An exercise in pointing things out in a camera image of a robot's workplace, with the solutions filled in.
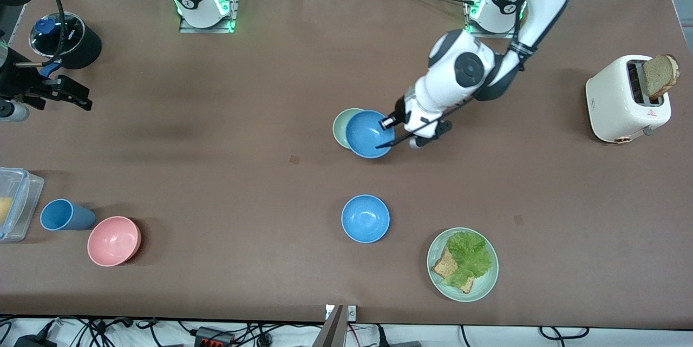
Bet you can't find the pale green bowl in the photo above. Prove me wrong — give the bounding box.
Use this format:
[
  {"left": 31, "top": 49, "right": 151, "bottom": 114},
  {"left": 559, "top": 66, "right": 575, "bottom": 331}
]
[{"left": 332, "top": 108, "right": 364, "bottom": 149}]

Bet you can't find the grey camera pole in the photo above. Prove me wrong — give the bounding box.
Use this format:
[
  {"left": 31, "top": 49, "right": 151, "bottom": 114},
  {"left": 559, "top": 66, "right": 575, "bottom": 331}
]
[{"left": 311, "top": 305, "right": 348, "bottom": 347}]

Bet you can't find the black pot blue handle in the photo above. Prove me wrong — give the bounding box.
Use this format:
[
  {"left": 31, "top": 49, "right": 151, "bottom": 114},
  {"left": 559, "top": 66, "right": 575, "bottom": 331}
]
[{"left": 28, "top": 11, "right": 102, "bottom": 80}]

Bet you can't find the clear plastic container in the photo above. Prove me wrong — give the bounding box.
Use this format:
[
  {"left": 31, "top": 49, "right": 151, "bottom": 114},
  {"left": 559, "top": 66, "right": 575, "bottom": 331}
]
[{"left": 0, "top": 167, "right": 45, "bottom": 243}]

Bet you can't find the pink bowl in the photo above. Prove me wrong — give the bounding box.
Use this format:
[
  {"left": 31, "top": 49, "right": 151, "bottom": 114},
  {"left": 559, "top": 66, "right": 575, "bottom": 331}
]
[{"left": 87, "top": 216, "right": 142, "bottom": 267}]

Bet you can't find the black power strip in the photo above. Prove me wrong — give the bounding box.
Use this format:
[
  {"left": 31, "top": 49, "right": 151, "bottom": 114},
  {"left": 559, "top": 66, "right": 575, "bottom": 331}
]
[{"left": 194, "top": 326, "right": 234, "bottom": 347}]

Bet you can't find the pale green plate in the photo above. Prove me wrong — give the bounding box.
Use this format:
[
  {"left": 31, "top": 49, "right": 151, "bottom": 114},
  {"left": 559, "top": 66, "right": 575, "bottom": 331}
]
[{"left": 427, "top": 227, "right": 499, "bottom": 303}]

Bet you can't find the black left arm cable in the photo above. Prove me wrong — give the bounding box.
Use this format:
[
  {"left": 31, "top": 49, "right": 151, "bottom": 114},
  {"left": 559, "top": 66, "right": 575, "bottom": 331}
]
[{"left": 444, "top": 0, "right": 569, "bottom": 120}]

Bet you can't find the toasted bread slice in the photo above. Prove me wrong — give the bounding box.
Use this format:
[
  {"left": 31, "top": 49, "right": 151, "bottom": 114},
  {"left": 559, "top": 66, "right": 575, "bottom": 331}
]
[{"left": 432, "top": 247, "right": 476, "bottom": 294}]

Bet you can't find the glass lid blue knob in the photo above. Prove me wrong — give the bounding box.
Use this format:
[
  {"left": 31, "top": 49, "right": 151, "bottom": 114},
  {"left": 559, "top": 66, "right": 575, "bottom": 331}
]
[{"left": 29, "top": 11, "right": 86, "bottom": 58}]

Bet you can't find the cream white toaster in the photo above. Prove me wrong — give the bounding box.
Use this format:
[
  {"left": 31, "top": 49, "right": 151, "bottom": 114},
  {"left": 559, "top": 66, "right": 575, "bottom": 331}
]
[{"left": 585, "top": 55, "right": 672, "bottom": 144}]

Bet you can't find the brown bread slice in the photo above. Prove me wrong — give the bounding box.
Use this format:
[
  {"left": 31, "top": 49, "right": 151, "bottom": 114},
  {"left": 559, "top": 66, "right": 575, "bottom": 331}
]
[{"left": 642, "top": 54, "right": 679, "bottom": 100}]

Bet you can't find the blue bowl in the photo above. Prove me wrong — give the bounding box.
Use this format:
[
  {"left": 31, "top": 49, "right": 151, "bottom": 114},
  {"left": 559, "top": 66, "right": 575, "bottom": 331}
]
[
  {"left": 345, "top": 110, "right": 397, "bottom": 159},
  {"left": 341, "top": 194, "right": 390, "bottom": 244}
]

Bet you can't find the blue plastic cup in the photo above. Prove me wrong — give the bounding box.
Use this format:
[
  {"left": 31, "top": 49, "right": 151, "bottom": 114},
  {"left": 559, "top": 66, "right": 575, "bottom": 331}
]
[{"left": 40, "top": 199, "right": 97, "bottom": 231}]

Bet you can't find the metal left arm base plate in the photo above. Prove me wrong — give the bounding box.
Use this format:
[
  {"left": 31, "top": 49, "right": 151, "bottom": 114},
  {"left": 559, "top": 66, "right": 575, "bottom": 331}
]
[{"left": 465, "top": 0, "right": 523, "bottom": 39}]

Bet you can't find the green lettuce leaf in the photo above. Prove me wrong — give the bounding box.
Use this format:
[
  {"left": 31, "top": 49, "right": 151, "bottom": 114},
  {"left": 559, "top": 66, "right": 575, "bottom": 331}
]
[{"left": 443, "top": 231, "right": 493, "bottom": 288}]

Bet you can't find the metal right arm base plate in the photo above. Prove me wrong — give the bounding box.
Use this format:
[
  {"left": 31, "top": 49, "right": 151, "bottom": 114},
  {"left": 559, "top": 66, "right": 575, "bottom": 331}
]
[{"left": 179, "top": 0, "right": 241, "bottom": 34}]

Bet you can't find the black power adapter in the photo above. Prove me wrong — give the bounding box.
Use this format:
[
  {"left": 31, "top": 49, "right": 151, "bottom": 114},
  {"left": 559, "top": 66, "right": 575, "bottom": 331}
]
[{"left": 14, "top": 335, "right": 57, "bottom": 347}]

